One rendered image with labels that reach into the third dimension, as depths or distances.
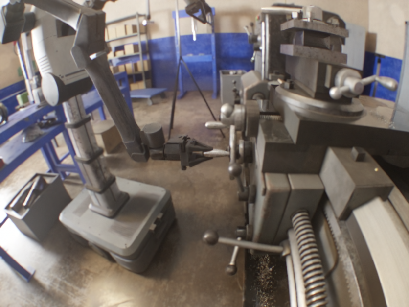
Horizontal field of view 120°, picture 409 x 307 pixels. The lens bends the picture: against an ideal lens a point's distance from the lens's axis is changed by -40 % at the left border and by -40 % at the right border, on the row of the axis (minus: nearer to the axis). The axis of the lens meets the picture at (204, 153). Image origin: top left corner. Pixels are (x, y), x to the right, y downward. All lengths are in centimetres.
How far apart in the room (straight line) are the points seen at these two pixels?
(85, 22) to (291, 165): 59
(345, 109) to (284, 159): 18
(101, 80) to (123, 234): 76
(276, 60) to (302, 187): 93
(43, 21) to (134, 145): 63
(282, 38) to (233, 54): 332
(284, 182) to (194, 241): 93
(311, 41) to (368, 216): 46
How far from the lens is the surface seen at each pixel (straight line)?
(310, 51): 56
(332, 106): 45
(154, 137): 59
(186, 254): 121
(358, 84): 39
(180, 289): 113
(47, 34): 88
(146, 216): 109
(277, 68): 123
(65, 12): 61
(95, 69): 57
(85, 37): 55
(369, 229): 35
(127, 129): 62
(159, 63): 482
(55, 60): 87
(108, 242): 106
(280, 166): 42
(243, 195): 55
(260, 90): 127
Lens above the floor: 105
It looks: 32 degrees down
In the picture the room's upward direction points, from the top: 3 degrees counter-clockwise
